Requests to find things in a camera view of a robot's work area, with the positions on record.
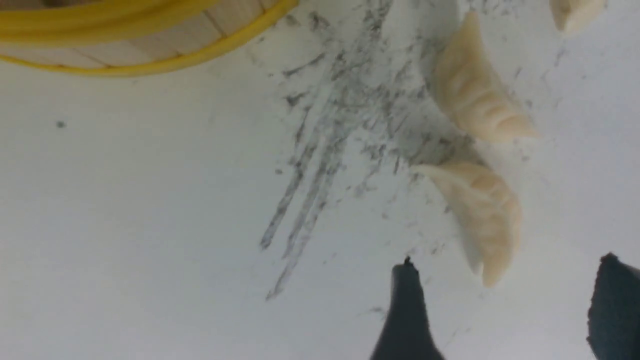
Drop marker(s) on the white dumpling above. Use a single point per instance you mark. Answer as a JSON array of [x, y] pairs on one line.
[[470, 92], [489, 212], [572, 16]]

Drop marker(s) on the bamboo steamer tray yellow rim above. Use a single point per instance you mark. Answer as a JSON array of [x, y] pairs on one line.
[[127, 38]]

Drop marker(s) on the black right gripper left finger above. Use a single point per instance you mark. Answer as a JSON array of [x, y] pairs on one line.
[[406, 333]]

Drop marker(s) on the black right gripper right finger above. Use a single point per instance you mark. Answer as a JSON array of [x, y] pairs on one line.
[[614, 313]]

